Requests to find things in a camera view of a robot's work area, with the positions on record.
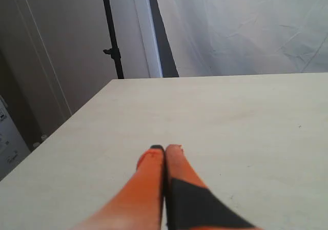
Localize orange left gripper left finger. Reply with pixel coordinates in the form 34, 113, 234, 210
73, 145, 165, 229

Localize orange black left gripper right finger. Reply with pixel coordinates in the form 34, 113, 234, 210
165, 144, 259, 229

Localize black light stand pole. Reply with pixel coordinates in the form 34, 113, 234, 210
103, 0, 124, 79

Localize white backdrop cloth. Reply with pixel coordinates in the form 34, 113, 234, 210
157, 0, 327, 77

